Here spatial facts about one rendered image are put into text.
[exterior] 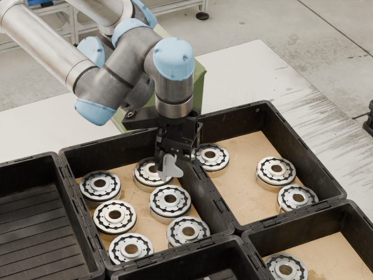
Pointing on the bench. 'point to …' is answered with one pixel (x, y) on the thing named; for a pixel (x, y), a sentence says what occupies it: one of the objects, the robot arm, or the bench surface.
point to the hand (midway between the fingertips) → (166, 166)
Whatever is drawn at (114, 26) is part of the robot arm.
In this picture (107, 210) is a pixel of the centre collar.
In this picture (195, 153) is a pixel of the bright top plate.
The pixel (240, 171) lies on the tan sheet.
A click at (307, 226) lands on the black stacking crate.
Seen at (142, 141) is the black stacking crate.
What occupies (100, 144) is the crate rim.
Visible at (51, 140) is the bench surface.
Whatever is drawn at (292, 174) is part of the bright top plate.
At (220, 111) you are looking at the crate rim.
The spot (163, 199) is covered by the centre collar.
